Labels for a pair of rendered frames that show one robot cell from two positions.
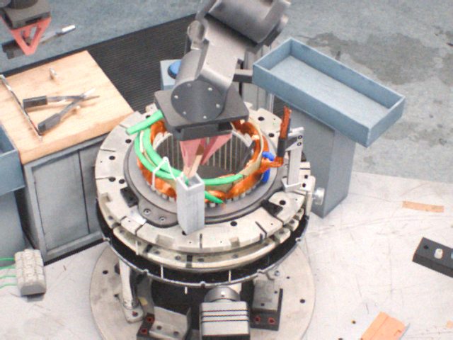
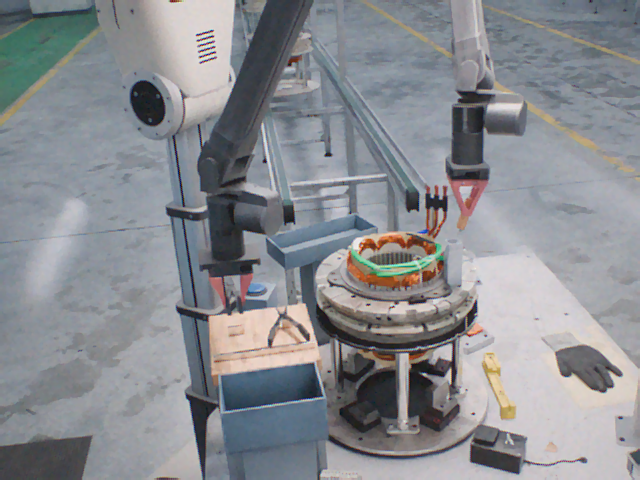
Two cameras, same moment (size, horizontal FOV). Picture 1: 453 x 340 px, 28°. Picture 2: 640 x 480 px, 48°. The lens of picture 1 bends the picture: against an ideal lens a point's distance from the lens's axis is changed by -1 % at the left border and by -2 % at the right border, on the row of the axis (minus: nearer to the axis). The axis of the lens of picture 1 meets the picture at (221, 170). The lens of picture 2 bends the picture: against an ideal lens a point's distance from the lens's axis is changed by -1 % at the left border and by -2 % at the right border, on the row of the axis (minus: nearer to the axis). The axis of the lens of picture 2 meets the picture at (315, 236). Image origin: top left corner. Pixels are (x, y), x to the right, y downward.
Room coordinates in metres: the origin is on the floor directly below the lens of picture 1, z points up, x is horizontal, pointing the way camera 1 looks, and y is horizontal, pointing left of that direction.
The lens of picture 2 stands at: (0.60, 1.27, 1.78)
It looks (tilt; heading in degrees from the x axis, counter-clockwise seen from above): 25 degrees down; 294
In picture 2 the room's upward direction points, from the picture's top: 4 degrees counter-clockwise
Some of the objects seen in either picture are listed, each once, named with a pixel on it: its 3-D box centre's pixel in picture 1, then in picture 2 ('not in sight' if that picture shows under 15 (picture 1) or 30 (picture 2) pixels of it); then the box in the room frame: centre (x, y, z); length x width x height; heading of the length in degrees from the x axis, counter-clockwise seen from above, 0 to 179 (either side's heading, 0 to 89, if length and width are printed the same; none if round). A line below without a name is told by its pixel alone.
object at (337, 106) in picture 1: (320, 140); (325, 284); (1.22, -0.18, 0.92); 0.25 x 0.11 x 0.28; 50
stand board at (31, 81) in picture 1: (56, 104); (262, 342); (1.16, 0.28, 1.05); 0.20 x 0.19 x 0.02; 121
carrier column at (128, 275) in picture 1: (127, 267); (402, 387); (0.93, 0.15, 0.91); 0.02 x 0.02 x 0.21
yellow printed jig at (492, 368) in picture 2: not in sight; (498, 381); (0.78, -0.08, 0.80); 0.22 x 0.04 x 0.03; 112
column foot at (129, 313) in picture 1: (131, 304); (402, 428); (0.93, 0.15, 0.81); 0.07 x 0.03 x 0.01; 21
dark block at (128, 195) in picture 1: (128, 195); (416, 299); (0.91, 0.13, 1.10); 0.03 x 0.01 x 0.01; 29
